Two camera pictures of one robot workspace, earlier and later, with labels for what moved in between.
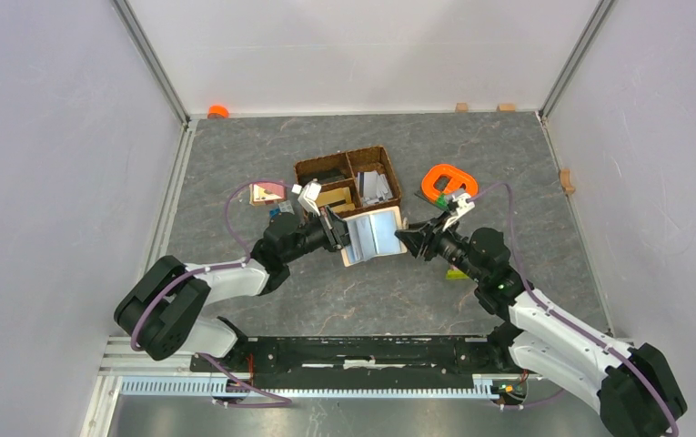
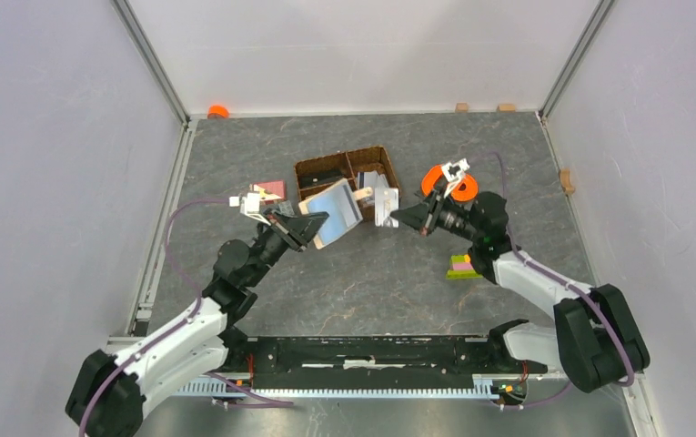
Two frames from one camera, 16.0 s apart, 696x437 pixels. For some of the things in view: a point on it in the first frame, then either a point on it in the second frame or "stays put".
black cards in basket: (324, 176) stays put
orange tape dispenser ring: (458, 176) stays put
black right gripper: (429, 234) → (422, 216)
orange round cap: (217, 111) stays put
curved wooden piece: (565, 177) stays put
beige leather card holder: (373, 234) → (337, 200)
